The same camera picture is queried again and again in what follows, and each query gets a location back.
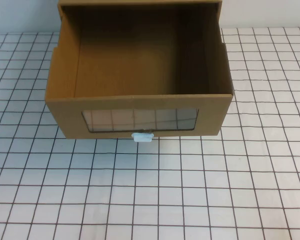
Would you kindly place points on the cardboard drawer with clear window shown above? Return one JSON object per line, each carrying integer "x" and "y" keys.
{"x": 65, "y": 117}

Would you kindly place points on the brown cardboard box shell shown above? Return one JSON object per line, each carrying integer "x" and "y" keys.
{"x": 140, "y": 2}

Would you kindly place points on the white grid tablecloth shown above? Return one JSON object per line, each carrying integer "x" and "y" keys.
{"x": 150, "y": 187}

